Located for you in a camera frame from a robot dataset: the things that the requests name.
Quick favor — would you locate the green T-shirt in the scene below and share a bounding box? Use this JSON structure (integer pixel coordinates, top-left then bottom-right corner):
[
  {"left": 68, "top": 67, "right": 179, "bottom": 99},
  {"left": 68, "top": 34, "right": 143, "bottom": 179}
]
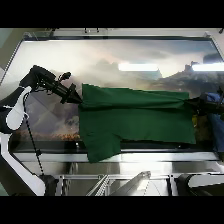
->
[{"left": 77, "top": 83, "right": 198, "bottom": 164}]

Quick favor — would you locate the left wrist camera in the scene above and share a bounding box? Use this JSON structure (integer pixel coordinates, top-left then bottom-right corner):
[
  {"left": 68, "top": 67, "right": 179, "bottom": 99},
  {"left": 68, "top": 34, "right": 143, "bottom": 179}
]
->
[{"left": 57, "top": 71, "right": 72, "bottom": 82}]

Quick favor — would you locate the black cable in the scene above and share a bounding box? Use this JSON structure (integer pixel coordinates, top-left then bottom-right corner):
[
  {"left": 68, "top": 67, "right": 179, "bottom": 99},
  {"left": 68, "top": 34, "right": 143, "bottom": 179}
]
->
[{"left": 22, "top": 91, "right": 46, "bottom": 177}]

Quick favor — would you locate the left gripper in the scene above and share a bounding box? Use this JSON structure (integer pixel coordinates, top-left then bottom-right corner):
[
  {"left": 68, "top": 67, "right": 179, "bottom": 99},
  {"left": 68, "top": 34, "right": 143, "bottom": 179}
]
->
[{"left": 50, "top": 80, "right": 80, "bottom": 105}]

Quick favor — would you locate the blue garment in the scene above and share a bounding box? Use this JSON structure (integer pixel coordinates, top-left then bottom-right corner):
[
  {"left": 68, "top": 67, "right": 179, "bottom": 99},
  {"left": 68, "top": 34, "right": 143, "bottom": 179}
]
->
[{"left": 205, "top": 92, "right": 224, "bottom": 155}]

